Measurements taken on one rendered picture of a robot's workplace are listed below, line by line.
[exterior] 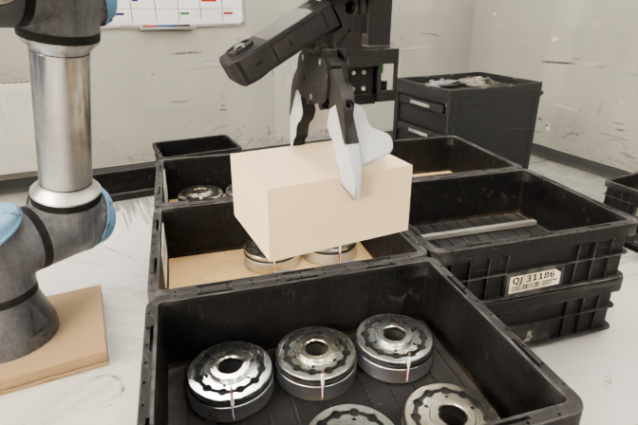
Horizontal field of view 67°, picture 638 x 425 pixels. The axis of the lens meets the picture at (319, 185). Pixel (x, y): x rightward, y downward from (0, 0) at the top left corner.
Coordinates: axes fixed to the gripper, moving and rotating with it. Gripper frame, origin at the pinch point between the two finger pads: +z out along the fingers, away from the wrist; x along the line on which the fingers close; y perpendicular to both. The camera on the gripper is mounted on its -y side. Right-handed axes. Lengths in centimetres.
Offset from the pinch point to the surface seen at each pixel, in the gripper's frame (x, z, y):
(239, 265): 30.7, 26.7, -1.0
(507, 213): 27, 27, 61
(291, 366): -0.9, 23.5, -3.9
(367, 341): -0.6, 23.7, 7.1
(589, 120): 200, 68, 335
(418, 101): 153, 28, 130
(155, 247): 24.6, 16.8, -15.5
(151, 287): 13.2, 16.8, -17.6
